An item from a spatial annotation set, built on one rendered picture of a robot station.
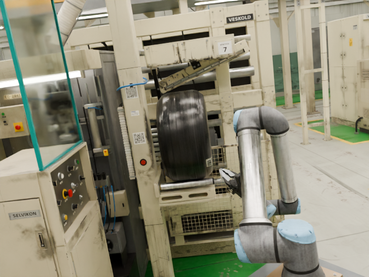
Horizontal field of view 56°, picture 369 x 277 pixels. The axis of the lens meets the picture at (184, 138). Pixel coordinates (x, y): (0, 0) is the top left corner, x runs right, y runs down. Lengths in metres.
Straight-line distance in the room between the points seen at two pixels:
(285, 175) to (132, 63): 1.09
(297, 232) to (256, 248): 0.19
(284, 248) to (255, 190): 0.27
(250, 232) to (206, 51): 1.28
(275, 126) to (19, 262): 1.39
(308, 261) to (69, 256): 1.08
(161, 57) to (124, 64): 0.33
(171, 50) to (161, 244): 1.31
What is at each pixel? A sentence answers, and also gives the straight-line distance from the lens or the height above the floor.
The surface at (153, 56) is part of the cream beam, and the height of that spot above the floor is 1.71.
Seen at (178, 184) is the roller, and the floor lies 0.91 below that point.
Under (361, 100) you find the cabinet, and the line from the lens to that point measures 6.75.
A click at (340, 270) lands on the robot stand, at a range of 1.90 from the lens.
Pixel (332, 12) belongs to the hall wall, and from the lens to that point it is 13.37.
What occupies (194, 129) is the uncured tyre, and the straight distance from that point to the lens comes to 1.97.
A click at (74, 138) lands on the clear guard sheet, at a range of 2.06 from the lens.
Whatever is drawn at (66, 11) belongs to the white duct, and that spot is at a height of 2.07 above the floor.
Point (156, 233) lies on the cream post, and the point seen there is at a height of 0.56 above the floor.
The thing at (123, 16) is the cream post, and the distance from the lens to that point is 2.18.
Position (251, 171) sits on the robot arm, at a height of 1.12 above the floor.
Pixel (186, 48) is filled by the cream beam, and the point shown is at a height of 1.73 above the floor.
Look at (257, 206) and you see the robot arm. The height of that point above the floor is 0.98.
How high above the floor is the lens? 1.66
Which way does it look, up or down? 13 degrees down
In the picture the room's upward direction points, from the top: 8 degrees counter-clockwise
